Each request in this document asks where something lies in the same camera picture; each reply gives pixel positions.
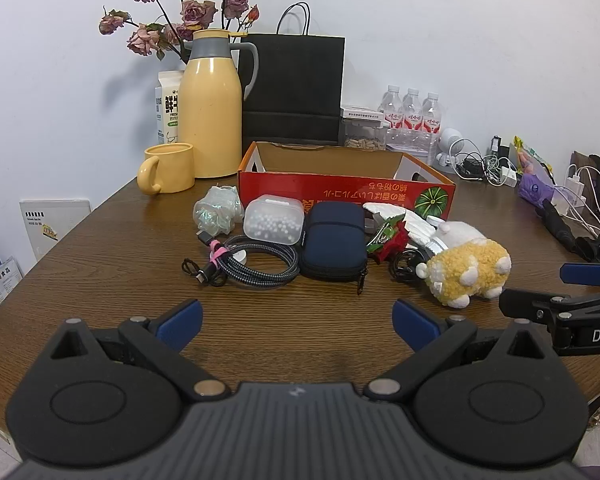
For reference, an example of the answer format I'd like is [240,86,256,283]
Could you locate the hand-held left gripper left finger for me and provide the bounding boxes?
[50,299,231,402]

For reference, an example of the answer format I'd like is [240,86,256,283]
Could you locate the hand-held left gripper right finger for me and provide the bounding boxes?
[362,298,546,403]

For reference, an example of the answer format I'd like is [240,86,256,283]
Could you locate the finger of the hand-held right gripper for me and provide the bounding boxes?
[499,287,600,322]
[560,261,600,288]

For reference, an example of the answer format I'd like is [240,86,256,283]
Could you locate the black earphone cable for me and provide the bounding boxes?
[389,247,428,281]

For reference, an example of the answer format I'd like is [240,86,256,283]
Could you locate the yellow white plush toy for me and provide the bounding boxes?
[415,220,512,308]

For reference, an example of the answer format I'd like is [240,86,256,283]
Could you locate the red artificial rose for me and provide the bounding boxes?
[366,220,407,263]

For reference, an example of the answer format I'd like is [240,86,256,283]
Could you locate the white cloth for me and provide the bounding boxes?
[362,201,443,253]

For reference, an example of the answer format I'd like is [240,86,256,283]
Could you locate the navy zip pouch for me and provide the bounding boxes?
[299,202,370,295]

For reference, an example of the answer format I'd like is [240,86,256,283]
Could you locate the iridescent plastic wrap ball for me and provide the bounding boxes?
[193,185,245,237]

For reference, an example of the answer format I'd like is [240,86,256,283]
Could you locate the translucent box of white beads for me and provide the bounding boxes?
[243,194,305,246]

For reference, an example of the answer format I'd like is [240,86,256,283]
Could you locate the red cardboard box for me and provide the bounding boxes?
[237,141,457,222]

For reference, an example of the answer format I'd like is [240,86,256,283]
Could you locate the black folding umbrella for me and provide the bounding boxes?
[542,199,598,261]

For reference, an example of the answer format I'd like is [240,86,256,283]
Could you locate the purple soft case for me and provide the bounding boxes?
[519,172,561,206]

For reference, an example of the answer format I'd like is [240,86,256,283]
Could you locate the yellow green snack packets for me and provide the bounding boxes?
[512,136,553,176]

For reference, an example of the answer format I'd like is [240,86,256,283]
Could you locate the yellow mug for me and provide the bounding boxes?
[137,142,197,196]

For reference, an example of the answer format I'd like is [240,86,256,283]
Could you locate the white round gadget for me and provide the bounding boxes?
[436,128,466,167]

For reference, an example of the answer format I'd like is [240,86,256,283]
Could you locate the clear snack container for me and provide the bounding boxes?
[341,105,387,152]

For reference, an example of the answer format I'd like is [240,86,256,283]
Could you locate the clear water bottle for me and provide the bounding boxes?
[378,85,406,158]
[421,92,443,162]
[401,88,425,160]

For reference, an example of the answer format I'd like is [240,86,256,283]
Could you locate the yellow thermos jug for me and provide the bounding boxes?
[178,30,259,179]

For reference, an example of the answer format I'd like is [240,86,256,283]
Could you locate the white milk carton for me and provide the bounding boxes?
[154,70,186,146]

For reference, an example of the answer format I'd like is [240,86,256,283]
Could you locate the black paper bag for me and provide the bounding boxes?
[239,2,346,147]

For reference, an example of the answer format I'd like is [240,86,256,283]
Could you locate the dried rose bouquet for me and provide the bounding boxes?
[98,0,260,65]

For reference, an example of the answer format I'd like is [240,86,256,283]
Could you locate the braided cable with pink tie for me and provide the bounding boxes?
[182,234,301,288]

